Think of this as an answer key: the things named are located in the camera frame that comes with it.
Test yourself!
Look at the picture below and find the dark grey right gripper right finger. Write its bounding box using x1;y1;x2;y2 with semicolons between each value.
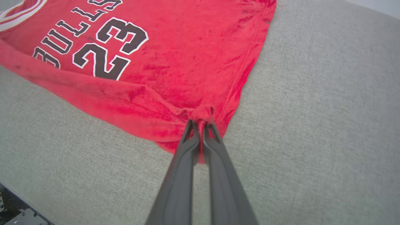
202;121;260;225

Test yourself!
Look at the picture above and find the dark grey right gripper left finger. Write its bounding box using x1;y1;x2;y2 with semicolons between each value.
145;120;200;225

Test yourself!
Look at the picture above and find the red and white basketball jersey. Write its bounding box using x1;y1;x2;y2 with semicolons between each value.
0;0;278;164

